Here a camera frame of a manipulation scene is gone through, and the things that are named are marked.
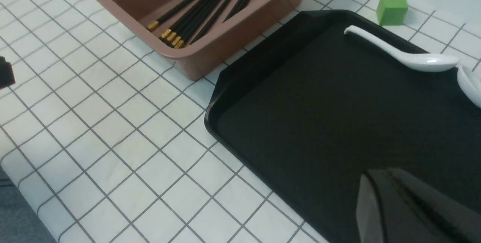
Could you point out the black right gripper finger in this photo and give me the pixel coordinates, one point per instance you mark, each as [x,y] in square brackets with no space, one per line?
[395,207]

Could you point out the black plastic serving tray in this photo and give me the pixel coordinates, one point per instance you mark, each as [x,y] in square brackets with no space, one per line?
[310,109]

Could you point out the white ceramic spoon middle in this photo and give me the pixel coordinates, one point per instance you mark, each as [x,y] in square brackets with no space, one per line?
[470,85]

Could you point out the white ceramic spoon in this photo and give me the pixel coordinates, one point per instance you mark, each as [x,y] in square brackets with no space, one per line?
[425,62]
[470,85]

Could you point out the white ceramic spoon far left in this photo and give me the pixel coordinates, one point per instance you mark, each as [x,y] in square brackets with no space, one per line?
[425,62]

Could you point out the green cube block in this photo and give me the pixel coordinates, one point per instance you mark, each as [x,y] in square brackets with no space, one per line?
[391,12]

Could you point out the white grid tablecloth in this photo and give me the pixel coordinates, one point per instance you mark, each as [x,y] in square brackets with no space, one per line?
[104,138]

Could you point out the black chopstick in bin leftmost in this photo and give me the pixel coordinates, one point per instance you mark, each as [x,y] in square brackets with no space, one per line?
[156,23]

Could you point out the pink rectangular plastic bin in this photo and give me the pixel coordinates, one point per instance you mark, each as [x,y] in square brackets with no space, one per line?
[225,38]

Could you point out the black object at left edge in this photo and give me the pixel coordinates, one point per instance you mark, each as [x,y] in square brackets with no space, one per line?
[7,78]

